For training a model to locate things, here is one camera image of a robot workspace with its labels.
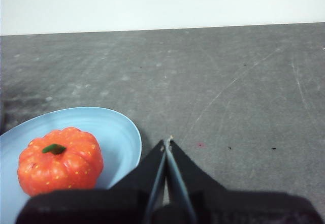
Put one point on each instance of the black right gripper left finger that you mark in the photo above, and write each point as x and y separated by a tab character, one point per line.
101	206

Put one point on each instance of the orange toy pumpkin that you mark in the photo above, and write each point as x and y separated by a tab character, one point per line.
58	168

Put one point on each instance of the blue round plate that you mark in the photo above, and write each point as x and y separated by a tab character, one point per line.
114	132

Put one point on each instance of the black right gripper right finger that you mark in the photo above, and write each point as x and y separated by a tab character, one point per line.
241	208

